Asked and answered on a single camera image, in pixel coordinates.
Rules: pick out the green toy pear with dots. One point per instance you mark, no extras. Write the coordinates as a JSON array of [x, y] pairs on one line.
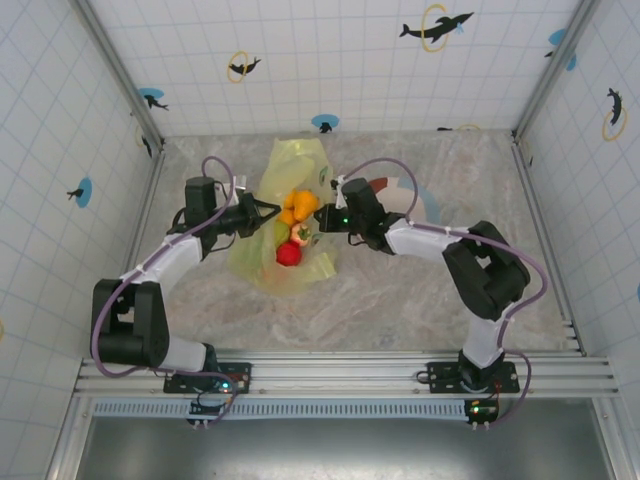
[[281, 231]]

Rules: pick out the round toy orange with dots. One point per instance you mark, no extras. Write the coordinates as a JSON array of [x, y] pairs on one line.
[[287, 216]]

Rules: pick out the red yellow toy apple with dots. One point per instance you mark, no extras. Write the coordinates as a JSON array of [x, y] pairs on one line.
[[301, 234]]

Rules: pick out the orange toy pear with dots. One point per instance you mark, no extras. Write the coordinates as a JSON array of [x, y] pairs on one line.
[[304, 201]]

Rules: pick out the red toy fruit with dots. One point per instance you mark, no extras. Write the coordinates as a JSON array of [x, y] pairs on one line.
[[289, 254]]

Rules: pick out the yellow plastic bag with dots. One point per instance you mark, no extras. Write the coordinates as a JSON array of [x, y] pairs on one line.
[[290, 165]]

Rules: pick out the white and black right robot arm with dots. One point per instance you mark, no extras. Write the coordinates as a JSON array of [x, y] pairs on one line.
[[420, 242]]

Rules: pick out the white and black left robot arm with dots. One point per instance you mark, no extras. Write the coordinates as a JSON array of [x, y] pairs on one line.
[[175, 262]]

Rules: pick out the white patterned plate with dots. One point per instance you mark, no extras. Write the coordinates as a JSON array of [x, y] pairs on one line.
[[400, 192]]

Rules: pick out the small controller board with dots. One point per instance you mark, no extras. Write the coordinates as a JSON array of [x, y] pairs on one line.
[[482, 411], [207, 409]]

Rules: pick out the aluminium frame post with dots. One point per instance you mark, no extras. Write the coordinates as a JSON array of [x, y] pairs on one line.
[[552, 75], [123, 75]]

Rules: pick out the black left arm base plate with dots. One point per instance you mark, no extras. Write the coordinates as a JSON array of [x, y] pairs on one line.
[[240, 372]]

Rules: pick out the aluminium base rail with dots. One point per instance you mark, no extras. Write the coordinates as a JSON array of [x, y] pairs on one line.
[[340, 372]]

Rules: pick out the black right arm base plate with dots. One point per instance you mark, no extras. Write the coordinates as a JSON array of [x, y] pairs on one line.
[[442, 372]]

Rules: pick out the aluminium frame leg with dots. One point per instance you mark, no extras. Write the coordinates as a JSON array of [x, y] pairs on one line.
[[607, 440], [70, 440]]

